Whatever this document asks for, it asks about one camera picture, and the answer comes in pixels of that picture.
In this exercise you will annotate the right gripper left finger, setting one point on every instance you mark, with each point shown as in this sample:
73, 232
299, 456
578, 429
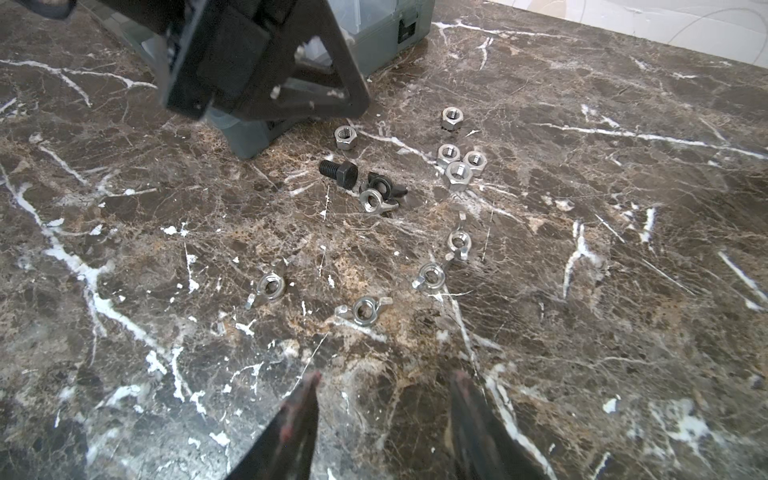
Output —
285, 449

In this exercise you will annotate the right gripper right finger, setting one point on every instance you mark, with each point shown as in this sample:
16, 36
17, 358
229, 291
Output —
481, 446

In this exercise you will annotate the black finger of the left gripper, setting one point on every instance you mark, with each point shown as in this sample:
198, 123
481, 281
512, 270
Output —
254, 60

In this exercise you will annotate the clear compartment organizer box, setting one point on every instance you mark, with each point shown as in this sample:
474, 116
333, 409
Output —
376, 31

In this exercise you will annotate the silver hex nut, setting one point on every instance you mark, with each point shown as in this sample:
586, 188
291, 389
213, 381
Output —
477, 162
447, 154
345, 137
452, 119
457, 176

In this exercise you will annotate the black hex bolt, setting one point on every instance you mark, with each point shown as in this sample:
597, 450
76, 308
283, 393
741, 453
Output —
345, 174

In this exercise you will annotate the black wing nut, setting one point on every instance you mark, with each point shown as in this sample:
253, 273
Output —
385, 186

